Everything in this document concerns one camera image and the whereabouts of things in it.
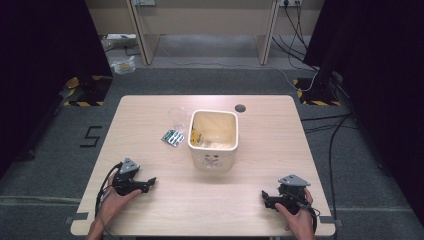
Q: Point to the white power strip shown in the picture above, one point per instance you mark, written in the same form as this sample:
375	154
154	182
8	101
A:
120	36

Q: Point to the person's right hand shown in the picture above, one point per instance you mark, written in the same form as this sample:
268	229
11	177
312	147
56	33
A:
300	223

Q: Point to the clear plastic cup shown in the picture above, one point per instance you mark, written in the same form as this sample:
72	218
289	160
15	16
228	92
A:
177	116

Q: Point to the dark curtain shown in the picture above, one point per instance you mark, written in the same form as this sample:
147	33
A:
383	83
40	66

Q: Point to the black yellow striped stand base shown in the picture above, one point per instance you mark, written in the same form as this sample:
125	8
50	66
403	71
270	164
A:
316	96
83	96

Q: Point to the cream square bin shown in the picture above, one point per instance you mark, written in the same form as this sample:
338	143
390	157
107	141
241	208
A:
213	160

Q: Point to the green pill blister pack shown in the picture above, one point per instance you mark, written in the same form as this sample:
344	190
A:
173	138

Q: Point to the person's left hand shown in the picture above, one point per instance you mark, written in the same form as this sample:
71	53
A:
113	205

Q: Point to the clear plastic bag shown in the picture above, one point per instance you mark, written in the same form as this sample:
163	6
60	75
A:
123	66

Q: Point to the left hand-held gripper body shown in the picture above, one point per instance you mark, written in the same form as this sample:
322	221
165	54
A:
128	166

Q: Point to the wall socket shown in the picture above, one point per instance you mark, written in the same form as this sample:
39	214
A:
290	2

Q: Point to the grey tape strip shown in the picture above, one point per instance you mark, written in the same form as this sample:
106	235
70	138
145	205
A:
80	216
328	220

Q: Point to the yellow packet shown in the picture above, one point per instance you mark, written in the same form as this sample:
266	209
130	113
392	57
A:
196	137

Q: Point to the light wooden desk frame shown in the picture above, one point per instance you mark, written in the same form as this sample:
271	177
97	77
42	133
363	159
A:
144	40

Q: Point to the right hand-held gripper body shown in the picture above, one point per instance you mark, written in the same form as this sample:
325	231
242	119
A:
293	181

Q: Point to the clear plastic wrapper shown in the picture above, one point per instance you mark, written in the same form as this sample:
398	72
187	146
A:
215	143

